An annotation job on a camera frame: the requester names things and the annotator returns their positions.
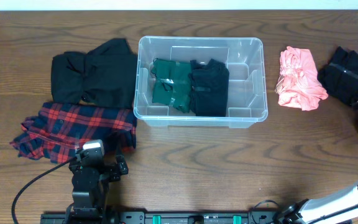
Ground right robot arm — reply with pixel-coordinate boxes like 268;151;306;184
273;99;358;224

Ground black shirt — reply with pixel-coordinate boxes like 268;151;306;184
189;59;229;117

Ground black mounting rail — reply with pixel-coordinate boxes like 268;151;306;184
40;211;279;224

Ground red plaid flannel shirt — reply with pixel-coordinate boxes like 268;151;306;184
10;102;137;164

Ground large black garment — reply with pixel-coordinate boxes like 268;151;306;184
51;39;138;109

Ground pink garment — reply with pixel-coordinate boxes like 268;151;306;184
275;46;328;111

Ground clear plastic storage container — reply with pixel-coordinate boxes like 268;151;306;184
134;36;269;128

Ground black taped garment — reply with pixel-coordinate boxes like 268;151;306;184
317;47;358;105

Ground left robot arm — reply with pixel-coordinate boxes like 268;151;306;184
69;149;129;220

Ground dark green garment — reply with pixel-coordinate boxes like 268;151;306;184
151;58;191;113

